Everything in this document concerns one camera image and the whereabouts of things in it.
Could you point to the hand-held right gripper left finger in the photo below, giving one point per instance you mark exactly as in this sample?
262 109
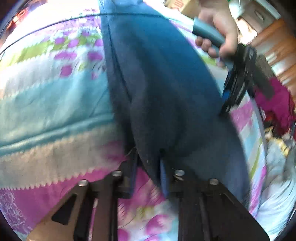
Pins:
132 165

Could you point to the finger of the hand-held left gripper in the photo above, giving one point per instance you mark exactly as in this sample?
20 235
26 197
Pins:
240 88
227 95

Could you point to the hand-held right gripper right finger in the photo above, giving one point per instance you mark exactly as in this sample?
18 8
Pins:
163 178

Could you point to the dark blue denim pants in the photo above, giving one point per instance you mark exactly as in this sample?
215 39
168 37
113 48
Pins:
161 92

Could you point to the person's left hand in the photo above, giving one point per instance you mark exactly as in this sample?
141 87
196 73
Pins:
225 20

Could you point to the wooden cabinet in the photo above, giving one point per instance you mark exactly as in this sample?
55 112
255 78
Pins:
277 41

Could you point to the magenta cloth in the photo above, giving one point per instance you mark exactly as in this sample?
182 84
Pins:
277 109

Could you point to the pale cardboard box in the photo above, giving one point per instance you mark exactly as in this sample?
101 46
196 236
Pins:
256 14

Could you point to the yellow patterned cloth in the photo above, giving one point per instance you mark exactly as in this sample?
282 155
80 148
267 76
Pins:
281 144

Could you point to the grey quilt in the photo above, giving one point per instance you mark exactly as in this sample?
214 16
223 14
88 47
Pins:
276 162

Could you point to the brown cardboard box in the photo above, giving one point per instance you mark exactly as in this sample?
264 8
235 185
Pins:
182 5

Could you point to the floral striped bed sheet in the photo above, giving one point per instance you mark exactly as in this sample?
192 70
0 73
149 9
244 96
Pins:
53 104

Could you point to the white pillow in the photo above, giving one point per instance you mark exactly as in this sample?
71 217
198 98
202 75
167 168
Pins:
275 206

